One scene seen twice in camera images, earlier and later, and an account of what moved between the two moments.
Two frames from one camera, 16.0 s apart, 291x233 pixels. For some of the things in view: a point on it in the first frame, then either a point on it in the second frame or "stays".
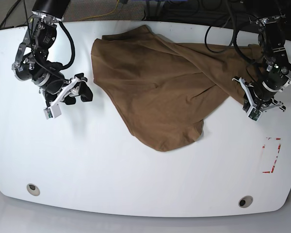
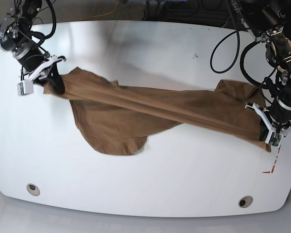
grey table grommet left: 33,189 stays
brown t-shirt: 163,90 to 117,120
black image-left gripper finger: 69,100 to 41,81
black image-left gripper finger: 85,91 to 56,80
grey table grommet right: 245,201 stays
